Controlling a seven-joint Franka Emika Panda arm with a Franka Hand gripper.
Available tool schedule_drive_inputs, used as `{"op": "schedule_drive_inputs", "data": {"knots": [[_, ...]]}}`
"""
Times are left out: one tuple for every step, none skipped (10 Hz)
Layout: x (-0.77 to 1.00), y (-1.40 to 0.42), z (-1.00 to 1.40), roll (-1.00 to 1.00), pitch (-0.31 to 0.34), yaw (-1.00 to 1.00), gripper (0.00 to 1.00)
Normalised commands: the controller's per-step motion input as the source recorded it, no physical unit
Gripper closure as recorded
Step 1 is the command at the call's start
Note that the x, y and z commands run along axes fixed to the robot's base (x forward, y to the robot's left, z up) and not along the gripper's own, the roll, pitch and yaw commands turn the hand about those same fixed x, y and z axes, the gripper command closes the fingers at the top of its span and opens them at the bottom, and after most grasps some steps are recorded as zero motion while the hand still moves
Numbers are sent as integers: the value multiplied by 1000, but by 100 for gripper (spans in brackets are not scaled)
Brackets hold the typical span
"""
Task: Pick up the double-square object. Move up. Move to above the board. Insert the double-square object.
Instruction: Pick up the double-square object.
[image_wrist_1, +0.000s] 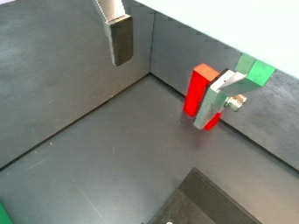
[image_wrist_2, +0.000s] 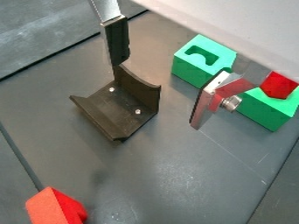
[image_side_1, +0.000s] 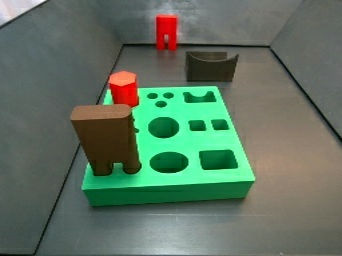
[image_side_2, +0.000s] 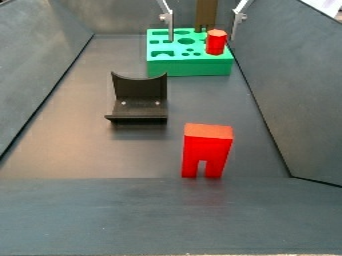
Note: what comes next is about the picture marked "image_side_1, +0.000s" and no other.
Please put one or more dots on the green foam shape board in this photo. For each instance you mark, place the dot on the green foam shape board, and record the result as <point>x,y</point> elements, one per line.
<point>189,151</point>

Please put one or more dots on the brown double-round peg block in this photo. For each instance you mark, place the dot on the brown double-round peg block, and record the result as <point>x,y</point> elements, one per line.
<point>104,129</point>

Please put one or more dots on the red octagonal prism peg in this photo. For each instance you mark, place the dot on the red octagonal prism peg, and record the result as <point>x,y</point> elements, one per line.
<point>123,86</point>

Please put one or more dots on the dark grey arch block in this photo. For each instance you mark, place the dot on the dark grey arch block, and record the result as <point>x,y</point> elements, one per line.
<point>209,66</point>

